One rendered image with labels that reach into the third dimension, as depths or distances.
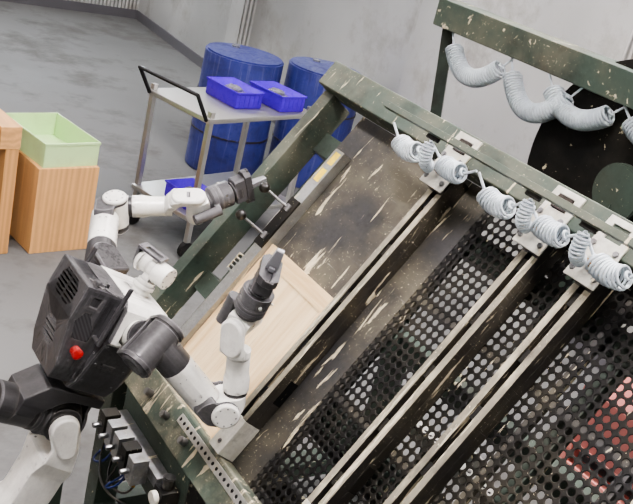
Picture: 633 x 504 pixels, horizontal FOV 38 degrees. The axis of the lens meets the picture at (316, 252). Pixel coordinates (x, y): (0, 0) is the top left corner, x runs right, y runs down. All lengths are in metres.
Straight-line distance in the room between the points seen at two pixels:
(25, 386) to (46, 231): 3.26
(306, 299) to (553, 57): 1.10
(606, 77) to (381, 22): 5.47
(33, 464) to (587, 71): 2.02
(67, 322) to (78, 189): 3.38
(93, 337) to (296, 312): 0.68
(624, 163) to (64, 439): 1.82
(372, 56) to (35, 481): 6.14
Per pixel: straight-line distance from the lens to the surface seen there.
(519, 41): 3.22
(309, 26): 9.32
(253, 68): 7.49
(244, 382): 2.54
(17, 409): 2.66
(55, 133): 6.30
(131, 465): 2.97
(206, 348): 3.08
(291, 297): 2.94
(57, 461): 2.79
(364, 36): 8.50
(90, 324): 2.53
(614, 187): 2.95
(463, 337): 2.46
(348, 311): 2.73
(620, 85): 2.93
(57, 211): 5.85
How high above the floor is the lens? 2.54
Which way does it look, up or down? 22 degrees down
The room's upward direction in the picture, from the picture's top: 14 degrees clockwise
